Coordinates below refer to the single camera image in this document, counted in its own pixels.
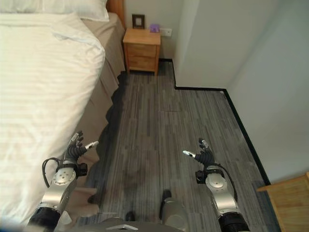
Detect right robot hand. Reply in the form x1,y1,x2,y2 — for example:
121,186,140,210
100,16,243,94
183,138,217,167

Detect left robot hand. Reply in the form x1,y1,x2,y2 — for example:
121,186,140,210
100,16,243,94
63,130,99,164

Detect beige bed skirt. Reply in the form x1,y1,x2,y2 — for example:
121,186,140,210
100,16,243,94
76,12,126,218

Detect white striped duvet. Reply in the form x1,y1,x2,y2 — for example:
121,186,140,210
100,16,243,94
0,12,106,226

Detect silver robot body and legs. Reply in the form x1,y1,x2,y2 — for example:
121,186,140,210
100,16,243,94
54,189,219,232

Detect light wooden furniture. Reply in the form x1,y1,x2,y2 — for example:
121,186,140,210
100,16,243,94
256,171,309,232

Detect wooden nightstand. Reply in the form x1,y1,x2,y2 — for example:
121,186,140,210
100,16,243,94
123,27,162,75

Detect white pillow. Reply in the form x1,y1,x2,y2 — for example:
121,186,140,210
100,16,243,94
0,0,111,23

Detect wooden headboard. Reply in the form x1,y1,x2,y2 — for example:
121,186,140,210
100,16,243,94
106,0,126,30

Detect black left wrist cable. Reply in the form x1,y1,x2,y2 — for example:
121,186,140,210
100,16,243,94
42,158,64,189

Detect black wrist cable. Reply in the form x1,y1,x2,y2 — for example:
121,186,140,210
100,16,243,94
42,158,64,189
210,163,239,203

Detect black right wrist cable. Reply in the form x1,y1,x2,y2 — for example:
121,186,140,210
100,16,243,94
210,163,239,203

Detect dark picture frame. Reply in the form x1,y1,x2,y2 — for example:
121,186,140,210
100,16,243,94
132,14,146,29

